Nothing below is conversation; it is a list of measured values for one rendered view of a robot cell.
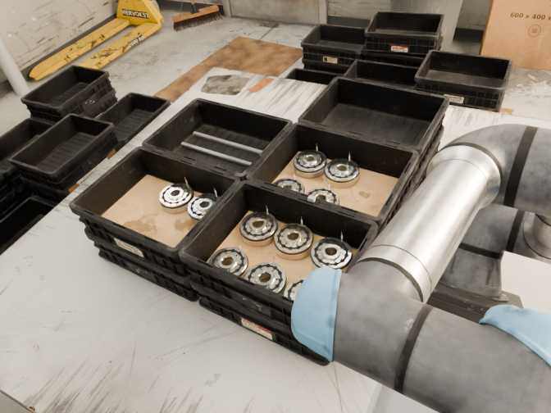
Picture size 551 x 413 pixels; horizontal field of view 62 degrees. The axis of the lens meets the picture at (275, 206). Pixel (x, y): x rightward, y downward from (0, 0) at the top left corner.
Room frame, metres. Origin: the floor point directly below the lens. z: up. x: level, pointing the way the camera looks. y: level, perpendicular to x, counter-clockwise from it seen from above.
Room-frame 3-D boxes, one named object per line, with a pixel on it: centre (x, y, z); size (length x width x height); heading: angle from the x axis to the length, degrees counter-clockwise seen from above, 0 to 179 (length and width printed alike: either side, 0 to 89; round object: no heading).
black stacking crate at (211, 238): (0.73, 0.01, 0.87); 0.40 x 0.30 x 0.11; 53
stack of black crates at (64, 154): (1.83, 0.93, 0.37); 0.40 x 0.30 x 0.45; 147
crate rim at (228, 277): (0.73, 0.01, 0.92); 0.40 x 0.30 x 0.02; 53
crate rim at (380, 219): (0.97, -0.17, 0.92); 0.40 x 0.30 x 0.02; 53
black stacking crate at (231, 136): (1.21, 0.15, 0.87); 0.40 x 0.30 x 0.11; 53
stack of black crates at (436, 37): (2.49, -0.88, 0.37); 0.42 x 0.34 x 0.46; 57
